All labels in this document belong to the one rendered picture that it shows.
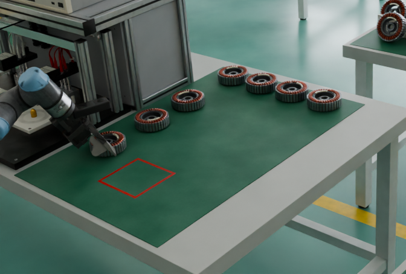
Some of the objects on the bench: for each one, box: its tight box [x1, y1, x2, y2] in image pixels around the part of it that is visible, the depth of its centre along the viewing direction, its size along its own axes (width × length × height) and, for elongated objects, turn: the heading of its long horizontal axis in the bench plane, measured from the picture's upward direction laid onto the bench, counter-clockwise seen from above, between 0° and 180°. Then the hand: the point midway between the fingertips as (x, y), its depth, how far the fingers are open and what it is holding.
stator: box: [134, 108, 170, 132], centre depth 244 cm, size 11×11×4 cm
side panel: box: [122, 0, 194, 111], centre depth 258 cm, size 28×3×32 cm, turn 148°
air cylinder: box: [59, 85, 82, 106], centre depth 260 cm, size 5×8×6 cm
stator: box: [89, 131, 127, 157], centre depth 232 cm, size 11×11×4 cm
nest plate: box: [12, 104, 52, 134], centre depth 252 cm, size 15×15×1 cm
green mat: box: [14, 66, 365, 248], centre depth 234 cm, size 94×61×1 cm, turn 148°
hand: (109, 144), depth 232 cm, fingers open, 14 cm apart
